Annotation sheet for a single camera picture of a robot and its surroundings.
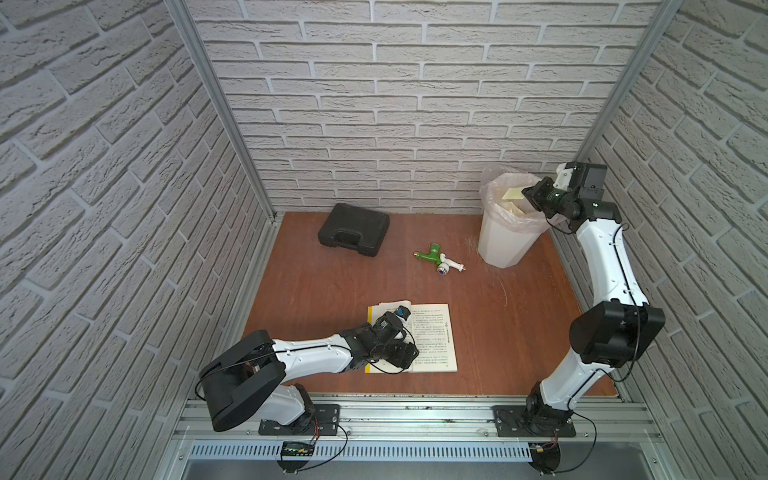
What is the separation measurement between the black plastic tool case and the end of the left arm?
41cm

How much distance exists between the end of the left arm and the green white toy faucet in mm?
355

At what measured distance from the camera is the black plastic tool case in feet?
3.52

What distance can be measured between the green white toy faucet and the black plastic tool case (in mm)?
166

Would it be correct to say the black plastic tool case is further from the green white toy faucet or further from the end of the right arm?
the end of the right arm

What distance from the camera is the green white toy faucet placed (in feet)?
3.37

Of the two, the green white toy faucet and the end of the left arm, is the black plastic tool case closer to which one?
the green white toy faucet
